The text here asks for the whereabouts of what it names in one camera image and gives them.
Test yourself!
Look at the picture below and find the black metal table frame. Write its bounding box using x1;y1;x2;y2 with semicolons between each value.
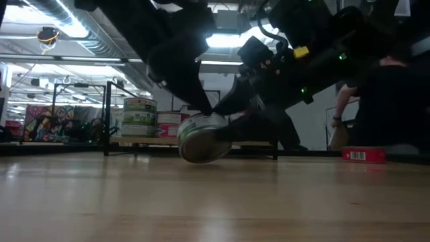
0;140;430;166

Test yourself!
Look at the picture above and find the orange black cable reel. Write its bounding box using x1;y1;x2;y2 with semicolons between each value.
36;26;60;46

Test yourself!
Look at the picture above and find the colourful patterned cloth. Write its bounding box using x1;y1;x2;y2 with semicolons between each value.
22;105;75;142

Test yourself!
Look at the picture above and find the grey hanging cloth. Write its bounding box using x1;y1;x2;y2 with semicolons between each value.
73;106;105;135

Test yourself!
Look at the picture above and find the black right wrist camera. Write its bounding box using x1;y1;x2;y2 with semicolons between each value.
237;35;275;70

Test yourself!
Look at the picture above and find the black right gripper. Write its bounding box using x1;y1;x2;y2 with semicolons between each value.
212;50;350;143

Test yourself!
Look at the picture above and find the person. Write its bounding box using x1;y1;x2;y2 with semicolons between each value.
331;55;430;152

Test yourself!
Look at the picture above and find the long ceiling light bar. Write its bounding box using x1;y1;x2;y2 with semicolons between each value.
0;54;245;68

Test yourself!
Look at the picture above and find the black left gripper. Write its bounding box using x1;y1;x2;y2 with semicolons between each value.
147;33;214;117

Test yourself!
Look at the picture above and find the brown cardboard piece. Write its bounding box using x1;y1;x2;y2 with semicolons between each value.
328;124;353;152

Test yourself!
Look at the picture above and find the ribbed silver air duct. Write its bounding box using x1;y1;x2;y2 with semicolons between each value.
26;0;152;88

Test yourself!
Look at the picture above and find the wooden shelf with black frame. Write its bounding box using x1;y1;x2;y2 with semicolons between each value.
103;80;280;161

